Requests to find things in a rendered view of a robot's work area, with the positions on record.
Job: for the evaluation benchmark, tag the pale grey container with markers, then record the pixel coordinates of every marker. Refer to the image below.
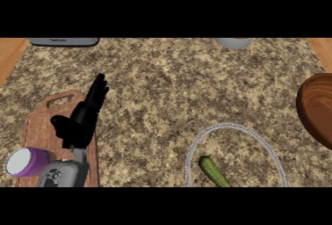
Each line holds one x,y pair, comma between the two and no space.
234,42

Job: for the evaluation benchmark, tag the green cucumber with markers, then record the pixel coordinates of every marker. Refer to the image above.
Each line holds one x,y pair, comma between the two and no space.
213,172

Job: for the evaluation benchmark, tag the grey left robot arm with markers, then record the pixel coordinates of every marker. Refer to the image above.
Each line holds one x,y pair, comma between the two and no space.
65,173

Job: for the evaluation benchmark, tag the brown wooden cutting board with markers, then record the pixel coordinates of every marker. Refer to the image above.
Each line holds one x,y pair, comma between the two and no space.
43,129

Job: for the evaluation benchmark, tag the purple can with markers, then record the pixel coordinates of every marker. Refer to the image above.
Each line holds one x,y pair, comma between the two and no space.
26,162

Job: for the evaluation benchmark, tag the dark grey appliance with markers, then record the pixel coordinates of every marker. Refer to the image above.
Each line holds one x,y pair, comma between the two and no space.
65,41

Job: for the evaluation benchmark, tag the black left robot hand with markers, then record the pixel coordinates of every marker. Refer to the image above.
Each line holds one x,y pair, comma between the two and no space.
82,117

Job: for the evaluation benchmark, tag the brown wooden bowl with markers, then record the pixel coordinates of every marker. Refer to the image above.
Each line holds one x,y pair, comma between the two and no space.
318,108

